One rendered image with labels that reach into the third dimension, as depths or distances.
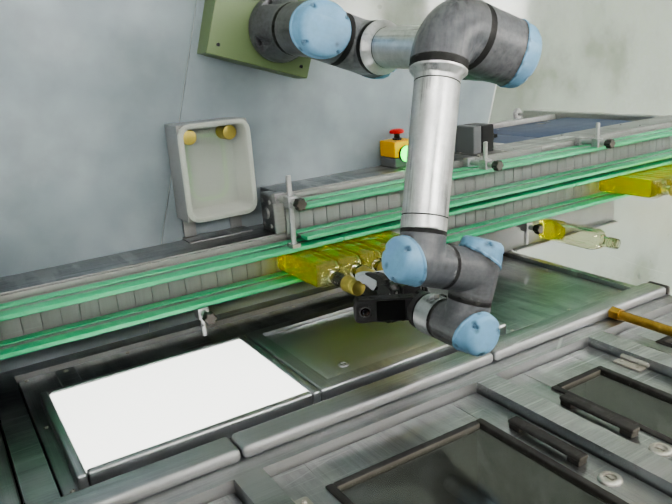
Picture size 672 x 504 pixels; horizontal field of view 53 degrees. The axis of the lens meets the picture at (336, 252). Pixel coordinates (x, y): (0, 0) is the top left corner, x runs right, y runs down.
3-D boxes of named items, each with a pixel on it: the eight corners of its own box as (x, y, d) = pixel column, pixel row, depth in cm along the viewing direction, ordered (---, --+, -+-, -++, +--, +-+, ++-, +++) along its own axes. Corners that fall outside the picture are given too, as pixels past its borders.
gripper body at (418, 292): (409, 306, 138) (448, 323, 128) (374, 317, 134) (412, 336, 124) (407, 270, 136) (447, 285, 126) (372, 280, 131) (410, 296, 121)
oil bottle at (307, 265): (278, 269, 164) (323, 292, 147) (275, 247, 163) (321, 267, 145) (298, 264, 167) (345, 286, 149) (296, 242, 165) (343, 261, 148)
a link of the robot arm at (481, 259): (469, 237, 107) (453, 304, 108) (517, 246, 114) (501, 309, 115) (437, 228, 114) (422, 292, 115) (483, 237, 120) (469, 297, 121)
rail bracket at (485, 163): (460, 167, 189) (494, 172, 178) (459, 140, 187) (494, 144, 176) (470, 164, 191) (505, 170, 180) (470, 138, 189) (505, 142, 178)
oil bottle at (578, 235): (538, 237, 212) (610, 255, 190) (539, 219, 210) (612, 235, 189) (550, 235, 214) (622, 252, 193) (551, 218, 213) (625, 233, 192)
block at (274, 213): (260, 229, 167) (273, 235, 161) (257, 192, 164) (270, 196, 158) (273, 227, 169) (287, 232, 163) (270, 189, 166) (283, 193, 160)
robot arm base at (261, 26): (257, -16, 153) (276, -18, 145) (313, 7, 161) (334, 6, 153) (241, 51, 155) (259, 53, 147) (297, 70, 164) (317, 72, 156)
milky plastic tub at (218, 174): (177, 218, 161) (190, 225, 154) (164, 123, 155) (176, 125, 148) (243, 206, 170) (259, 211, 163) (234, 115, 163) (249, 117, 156)
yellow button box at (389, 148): (379, 165, 190) (395, 168, 184) (378, 138, 188) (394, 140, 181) (399, 161, 193) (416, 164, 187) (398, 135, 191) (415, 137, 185)
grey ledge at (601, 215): (367, 277, 191) (391, 287, 182) (365, 248, 189) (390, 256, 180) (590, 217, 238) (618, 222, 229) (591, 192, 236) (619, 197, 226)
